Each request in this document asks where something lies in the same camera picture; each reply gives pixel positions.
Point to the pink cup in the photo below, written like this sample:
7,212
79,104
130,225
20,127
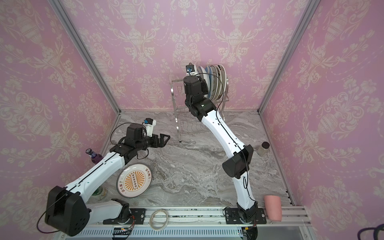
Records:
273,207

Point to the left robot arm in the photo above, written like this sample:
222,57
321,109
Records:
67,208

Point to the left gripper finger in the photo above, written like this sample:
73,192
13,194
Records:
162,138
157,144

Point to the white plate green quatrefoil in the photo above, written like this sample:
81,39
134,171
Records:
220,91

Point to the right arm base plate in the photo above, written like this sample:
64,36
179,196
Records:
232,217

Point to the white plate teal red rim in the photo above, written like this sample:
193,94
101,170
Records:
225,80

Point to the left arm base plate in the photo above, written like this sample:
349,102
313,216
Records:
135,216

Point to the silver wire dish rack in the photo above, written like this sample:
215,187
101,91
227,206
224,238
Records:
186,123

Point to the floral mandala patterned plate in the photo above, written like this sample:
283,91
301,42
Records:
214,81

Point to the purple bottle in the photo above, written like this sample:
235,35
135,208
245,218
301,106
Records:
95,157

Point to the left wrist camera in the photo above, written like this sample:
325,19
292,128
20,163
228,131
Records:
149,126

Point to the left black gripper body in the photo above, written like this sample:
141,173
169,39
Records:
146,142

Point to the blue striped plate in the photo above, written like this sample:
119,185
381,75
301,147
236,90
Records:
210,81
217,88

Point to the orange sunburst plate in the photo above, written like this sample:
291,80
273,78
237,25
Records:
134,180
202,74

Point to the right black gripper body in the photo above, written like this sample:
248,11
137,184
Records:
202,85

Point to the blue striped plate front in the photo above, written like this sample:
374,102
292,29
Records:
210,81

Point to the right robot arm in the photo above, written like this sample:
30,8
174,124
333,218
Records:
239,155

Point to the beige bottle black cap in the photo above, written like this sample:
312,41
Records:
263,149

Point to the clear tape roll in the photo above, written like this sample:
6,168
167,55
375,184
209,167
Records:
159,220

